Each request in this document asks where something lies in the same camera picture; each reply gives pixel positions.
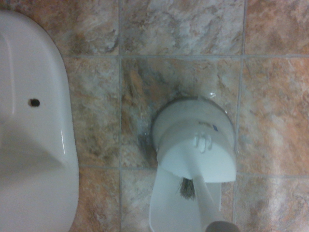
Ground white toilet brush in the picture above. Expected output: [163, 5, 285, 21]
[179, 173, 240, 232]

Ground white toilet brush holder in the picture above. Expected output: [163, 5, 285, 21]
[148, 96, 238, 232]

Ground white toilet bowl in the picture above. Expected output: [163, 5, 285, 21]
[0, 9, 80, 232]

